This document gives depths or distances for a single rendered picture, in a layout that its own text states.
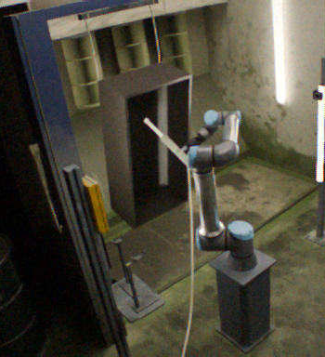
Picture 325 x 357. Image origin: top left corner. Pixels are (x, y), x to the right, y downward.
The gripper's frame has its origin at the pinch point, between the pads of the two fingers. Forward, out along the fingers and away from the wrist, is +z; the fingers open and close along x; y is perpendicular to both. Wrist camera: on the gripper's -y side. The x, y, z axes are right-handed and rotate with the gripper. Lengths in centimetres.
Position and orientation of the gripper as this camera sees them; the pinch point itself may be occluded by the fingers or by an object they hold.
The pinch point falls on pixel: (181, 157)
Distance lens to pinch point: 275.9
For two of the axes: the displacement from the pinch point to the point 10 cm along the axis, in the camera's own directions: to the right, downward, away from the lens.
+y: 2.0, 1.5, 9.7
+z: -7.0, 7.1, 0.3
